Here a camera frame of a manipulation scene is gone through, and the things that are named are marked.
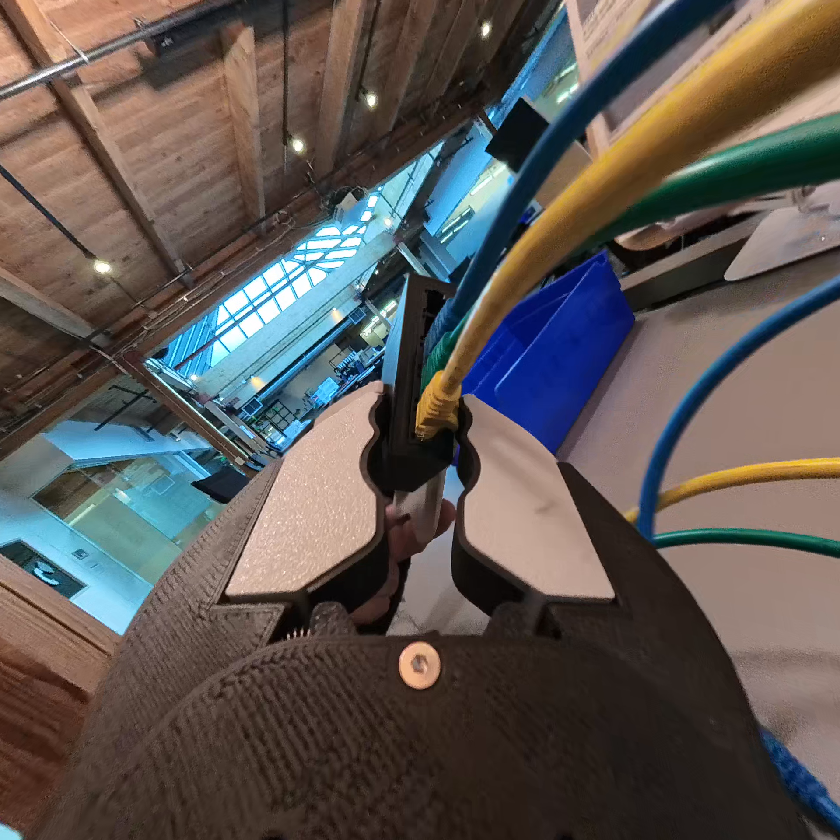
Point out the metal ceiling pipe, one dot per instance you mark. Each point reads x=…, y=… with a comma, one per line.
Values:
x=65, y=64

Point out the black network switch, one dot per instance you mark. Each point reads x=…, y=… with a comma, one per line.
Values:
x=403, y=367

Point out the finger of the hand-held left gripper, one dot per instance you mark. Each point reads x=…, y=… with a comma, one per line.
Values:
x=423, y=512

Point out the black monitor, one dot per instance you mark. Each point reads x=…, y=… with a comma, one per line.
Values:
x=518, y=134

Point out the blue plastic bin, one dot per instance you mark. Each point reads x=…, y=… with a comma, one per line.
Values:
x=558, y=354

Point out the ceiling spotlights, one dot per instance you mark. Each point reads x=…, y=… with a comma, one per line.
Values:
x=102, y=266

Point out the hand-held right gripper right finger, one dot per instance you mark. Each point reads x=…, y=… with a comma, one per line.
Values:
x=531, y=512

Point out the person's left hand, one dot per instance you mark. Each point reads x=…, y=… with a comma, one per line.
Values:
x=401, y=538

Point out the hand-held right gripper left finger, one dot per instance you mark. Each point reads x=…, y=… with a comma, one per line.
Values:
x=308, y=505

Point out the wooden post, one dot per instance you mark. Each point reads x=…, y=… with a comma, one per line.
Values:
x=39, y=689

